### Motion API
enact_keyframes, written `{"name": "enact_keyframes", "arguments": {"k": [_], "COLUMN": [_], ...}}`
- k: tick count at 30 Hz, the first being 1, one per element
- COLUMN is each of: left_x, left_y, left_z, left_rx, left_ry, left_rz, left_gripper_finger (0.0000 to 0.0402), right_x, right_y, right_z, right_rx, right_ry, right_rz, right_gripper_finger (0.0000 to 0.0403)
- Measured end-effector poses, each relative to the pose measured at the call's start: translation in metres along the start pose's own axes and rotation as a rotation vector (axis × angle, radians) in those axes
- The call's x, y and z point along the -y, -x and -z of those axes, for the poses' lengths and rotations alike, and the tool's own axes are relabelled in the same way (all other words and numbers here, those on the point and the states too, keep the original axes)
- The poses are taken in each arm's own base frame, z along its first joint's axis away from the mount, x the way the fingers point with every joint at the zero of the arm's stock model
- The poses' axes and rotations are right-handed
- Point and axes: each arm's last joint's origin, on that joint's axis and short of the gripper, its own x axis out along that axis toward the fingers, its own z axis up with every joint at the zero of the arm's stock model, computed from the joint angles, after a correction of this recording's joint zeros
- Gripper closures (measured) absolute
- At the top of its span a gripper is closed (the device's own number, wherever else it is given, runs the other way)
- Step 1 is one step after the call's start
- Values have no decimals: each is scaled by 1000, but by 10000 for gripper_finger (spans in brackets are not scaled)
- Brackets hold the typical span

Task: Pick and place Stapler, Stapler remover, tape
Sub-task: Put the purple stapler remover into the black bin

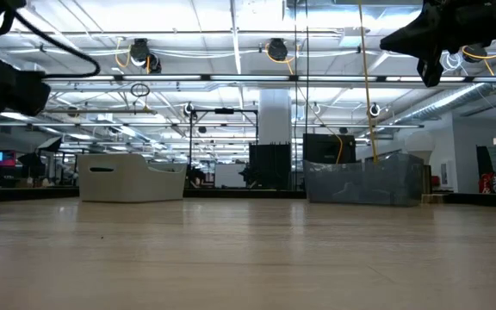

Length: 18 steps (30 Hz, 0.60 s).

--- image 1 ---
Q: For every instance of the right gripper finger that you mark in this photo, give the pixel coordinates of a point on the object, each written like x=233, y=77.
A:
x=416, y=36

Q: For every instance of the dark translucent plastic bin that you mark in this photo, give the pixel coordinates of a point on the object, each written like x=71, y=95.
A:
x=381, y=185

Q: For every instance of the pale translucent plastic bin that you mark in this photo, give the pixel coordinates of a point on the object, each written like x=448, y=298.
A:
x=123, y=185

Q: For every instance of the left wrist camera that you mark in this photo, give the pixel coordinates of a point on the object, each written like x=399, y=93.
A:
x=32, y=92

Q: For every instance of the distant black rig frame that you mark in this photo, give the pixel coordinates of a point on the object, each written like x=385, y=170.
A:
x=224, y=110

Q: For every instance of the black aluminium rig frame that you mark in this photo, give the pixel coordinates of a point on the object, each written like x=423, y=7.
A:
x=231, y=194

